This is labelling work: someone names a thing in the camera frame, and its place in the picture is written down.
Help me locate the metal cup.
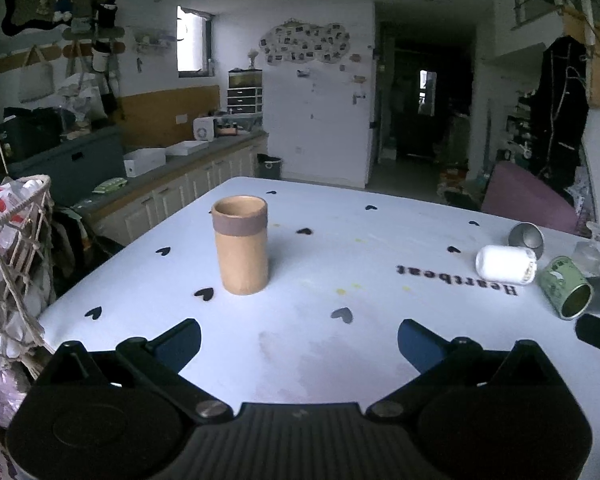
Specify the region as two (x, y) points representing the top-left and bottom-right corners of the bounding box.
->
(508, 222), (546, 264)

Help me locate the grey storage box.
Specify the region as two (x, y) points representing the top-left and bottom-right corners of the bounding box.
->
(6, 126), (127, 207)

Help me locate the white countertop appliance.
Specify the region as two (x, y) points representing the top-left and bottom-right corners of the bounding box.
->
(192, 117), (216, 142)

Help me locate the black hanging coat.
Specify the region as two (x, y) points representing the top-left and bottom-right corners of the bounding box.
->
(531, 35), (590, 192)

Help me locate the white heart print tablecloth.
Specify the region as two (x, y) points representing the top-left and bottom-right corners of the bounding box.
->
(37, 176), (600, 480)

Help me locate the window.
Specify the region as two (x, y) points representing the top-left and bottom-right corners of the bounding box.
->
(176, 5), (214, 79)

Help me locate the open white box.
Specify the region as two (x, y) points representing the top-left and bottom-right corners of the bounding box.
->
(123, 148), (167, 178)

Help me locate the cloud shaped photo board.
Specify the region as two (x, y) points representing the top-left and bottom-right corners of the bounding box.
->
(258, 22), (351, 66)

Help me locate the clear glass cup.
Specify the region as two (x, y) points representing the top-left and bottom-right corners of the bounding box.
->
(574, 240), (600, 277)

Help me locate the brown paper cup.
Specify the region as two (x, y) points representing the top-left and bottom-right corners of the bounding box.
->
(211, 195), (270, 296)

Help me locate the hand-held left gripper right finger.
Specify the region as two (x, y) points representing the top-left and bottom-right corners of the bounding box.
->
(365, 318), (572, 422)

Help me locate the pink patterned bag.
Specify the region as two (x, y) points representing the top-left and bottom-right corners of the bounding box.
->
(0, 364), (33, 430)

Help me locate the white cup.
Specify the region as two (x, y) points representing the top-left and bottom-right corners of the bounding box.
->
(475, 244), (538, 286)

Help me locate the white cabinet counter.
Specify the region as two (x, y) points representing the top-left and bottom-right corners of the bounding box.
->
(75, 130), (270, 247)

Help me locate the glass tank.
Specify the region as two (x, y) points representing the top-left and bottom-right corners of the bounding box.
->
(228, 69), (264, 89)

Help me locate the black bag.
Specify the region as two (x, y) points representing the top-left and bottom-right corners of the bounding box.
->
(1, 107), (65, 150)

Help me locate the rope net basket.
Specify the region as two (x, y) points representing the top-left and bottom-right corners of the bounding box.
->
(0, 174), (57, 383)

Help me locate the small drawer organizer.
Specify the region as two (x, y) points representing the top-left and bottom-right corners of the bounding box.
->
(227, 87), (264, 114)

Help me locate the black trash bin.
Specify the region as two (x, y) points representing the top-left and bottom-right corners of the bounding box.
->
(256, 153), (283, 180)

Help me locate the green tin can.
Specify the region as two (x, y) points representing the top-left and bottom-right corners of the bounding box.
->
(536, 256), (594, 321)

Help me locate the flat white box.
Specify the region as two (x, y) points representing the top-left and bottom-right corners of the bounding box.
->
(165, 140), (210, 156)

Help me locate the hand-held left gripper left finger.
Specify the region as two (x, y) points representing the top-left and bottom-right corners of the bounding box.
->
(30, 318), (234, 422)

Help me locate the white tote bag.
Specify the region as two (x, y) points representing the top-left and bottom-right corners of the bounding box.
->
(18, 45), (55, 104)

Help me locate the green packet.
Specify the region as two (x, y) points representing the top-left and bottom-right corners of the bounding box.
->
(93, 178), (127, 195)

